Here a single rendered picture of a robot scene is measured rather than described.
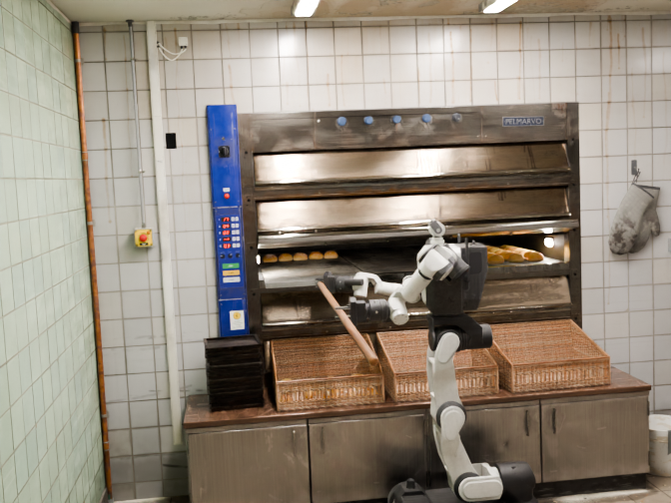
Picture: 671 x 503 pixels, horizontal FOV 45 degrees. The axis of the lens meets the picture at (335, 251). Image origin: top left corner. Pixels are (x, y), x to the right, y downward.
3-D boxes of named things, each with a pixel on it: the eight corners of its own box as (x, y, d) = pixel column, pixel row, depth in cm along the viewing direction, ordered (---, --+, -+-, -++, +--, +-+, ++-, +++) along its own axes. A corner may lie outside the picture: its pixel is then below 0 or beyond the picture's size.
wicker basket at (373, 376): (271, 387, 452) (269, 338, 449) (370, 379, 459) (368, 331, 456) (276, 412, 404) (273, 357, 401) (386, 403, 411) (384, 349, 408)
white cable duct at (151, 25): (173, 444, 449) (146, 21, 427) (183, 443, 449) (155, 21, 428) (173, 445, 447) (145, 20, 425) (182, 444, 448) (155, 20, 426)
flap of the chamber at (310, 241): (259, 244, 430) (258, 249, 450) (579, 227, 453) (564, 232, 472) (258, 240, 430) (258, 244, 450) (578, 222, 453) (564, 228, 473)
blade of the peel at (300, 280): (370, 281, 425) (370, 276, 425) (266, 288, 419) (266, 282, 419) (360, 273, 461) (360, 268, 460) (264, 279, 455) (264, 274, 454)
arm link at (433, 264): (417, 303, 322) (444, 269, 312) (398, 286, 325) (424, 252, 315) (428, 295, 331) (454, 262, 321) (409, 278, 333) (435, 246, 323)
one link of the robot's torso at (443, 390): (458, 421, 386) (455, 325, 382) (468, 432, 369) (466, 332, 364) (427, 423, 384) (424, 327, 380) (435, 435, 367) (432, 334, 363)
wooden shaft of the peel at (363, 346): (379, 366, 244) (378, 356, 244) (369, 366, 244) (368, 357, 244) (323, 286, 413) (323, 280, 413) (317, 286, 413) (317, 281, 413)
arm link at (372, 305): (350, 298, 324) (379, 296, 325) (347, 294, 333) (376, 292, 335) (351, 329, 325) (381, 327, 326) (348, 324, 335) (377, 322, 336)
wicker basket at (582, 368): (479, 372, 466) (478, 324, 463) (571, 364, 474) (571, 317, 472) (511, 394, 418) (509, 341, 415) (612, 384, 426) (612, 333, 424)
